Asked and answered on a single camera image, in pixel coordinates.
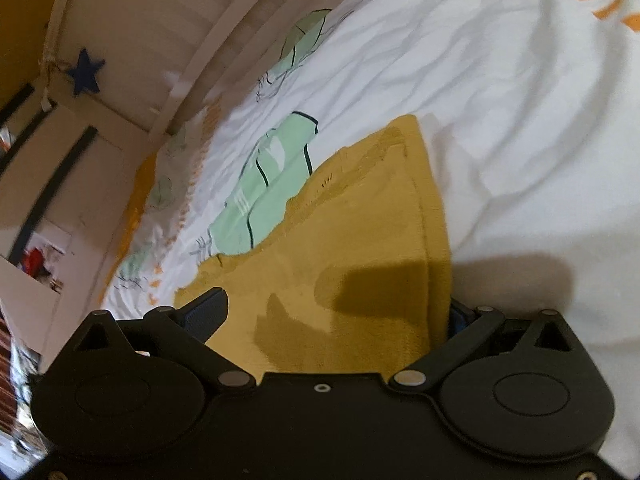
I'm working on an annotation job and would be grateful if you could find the mustard yellow knit garment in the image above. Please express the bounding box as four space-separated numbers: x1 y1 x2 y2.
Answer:
176 115 452 377

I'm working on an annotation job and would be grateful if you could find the orange fitted bed sheet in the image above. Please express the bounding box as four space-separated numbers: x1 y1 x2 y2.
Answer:
99 151 157 302

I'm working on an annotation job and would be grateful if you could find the white wooden bed frame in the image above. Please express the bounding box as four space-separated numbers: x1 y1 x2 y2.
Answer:
40 0 343 139

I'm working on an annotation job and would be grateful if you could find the white patterned bed duvet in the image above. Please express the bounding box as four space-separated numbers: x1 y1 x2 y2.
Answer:
102 0 639 477

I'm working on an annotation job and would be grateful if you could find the dark blue star decoration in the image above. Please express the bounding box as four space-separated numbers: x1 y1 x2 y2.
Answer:
65 48 105 98

